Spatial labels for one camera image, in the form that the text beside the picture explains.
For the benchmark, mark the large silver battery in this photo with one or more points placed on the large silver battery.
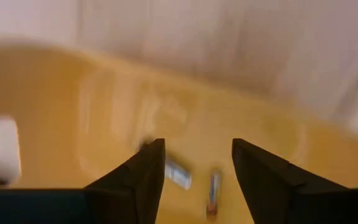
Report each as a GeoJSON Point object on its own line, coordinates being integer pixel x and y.
{"type": "Point", "coordinates": [179, 175]}
{"type": "Point", "coordinates": [213, 189]}

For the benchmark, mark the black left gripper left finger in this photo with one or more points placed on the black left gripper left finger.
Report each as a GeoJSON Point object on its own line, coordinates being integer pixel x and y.
{"type": "Point", "coordinates": [135, 186]}

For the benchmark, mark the yellow plastic bin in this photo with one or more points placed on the yellow plastic bin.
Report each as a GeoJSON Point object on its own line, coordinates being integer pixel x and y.
{"type": "Point", "coordinates": [73, 124]}

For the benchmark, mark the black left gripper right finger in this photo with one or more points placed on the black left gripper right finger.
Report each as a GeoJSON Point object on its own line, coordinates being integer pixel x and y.
{"type": "Point", "coordinates": [266, 186]}

